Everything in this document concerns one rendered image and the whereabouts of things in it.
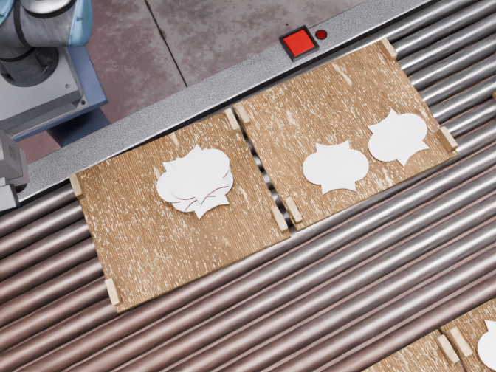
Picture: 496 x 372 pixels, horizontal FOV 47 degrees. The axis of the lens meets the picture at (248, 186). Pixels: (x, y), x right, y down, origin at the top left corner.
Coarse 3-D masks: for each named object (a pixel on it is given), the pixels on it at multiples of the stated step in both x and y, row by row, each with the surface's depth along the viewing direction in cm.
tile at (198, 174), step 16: (176, 160) 128; (192, 160) 128; (208, 160) 127; (224, 160) 127; (176, 176) 127; (192, 176) 126; (208, 176) 126; (224, 176) 127; (176, 192) 125; (192, 192) 125; (208, 192) 125
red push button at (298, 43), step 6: (300, 30) 144; (288, 36) 143; (294, 36) 143; (300, 36) 143; (306, 36) 143; (288, 42) 143; (294, 42) 142; (300, 42) 142; (306, 42) 142; (312, 42) 142; (294, 48) 142; (300, 48) 142; (306, 48) 142; (294, 54) 141
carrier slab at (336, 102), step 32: (352, 64) 138; (384, 64) 138; (256, 96) 137; (288, 96) 136; (320, 96) 136; (352, 96) 135; (384, 96) 135; (416, 96) 134; (256, 128) 134; (288, 128) 133; (320, 128) 133; (352, 128) 132; (288, 160) 131; (416, 160) 128; (448, 160) 129; (288, 192) 128; (320, 192) 127; (352, 192) 127
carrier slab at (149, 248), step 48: (192, 144) 134; (240, 144) 133; (96, 192) 131; (144, 192) 130; (240, 192) 129; (96, 240) 127; (144, 240) 126; (192, 240) 125; (240, 240) 125; (144, 288) 122
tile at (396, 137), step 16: (368, 128) 131; (384, 128) 131; (400, 128) 131; (416, 128) 130; (368, 144) 130; (384, 144) 130; (400, 144) 129; (416, 144) 129; (384, 160) 128; (400, 160) 128
